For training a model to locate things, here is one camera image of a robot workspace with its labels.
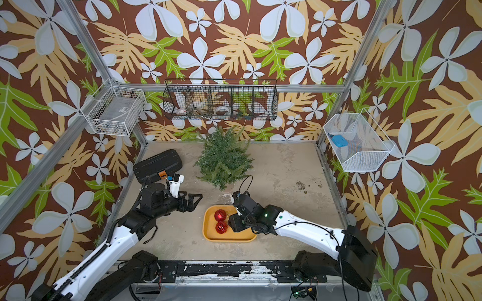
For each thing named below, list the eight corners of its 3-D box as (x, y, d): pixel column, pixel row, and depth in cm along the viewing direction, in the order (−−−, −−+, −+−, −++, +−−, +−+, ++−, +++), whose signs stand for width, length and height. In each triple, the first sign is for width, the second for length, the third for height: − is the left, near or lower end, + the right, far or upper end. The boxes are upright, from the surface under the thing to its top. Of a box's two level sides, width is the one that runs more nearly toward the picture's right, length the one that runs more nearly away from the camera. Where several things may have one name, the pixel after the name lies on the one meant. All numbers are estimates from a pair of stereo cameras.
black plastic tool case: (141, 189, 101) (136, 182, 96) (135, 170, 109) (130, 163, 104) (186, 169, 109) (184, 162, 104) (178, 153, 117) (175, 146, 112)
